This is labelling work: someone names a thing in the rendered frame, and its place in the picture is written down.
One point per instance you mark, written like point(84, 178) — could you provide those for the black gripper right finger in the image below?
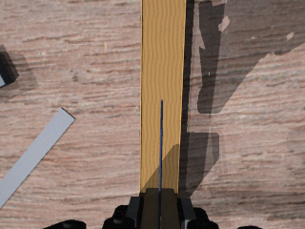
point(196, 218)

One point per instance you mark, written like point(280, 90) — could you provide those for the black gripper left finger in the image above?
point(124, 217)

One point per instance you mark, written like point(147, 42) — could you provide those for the grey rectangular bar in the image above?
point(5, 78)

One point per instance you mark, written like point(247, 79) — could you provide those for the grey flat bar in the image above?
point(40, 146)

